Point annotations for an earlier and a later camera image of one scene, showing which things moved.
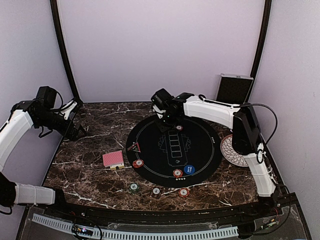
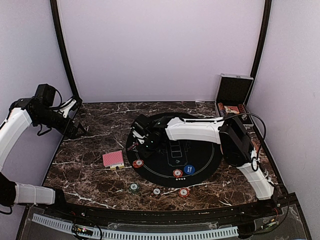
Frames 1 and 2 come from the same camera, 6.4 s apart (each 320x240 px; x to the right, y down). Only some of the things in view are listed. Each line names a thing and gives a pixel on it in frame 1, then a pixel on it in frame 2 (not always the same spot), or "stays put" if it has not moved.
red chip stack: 177,173 stays put
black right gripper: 164,129 → 146,153
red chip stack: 138,163 stays put
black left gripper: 71,136 stays put
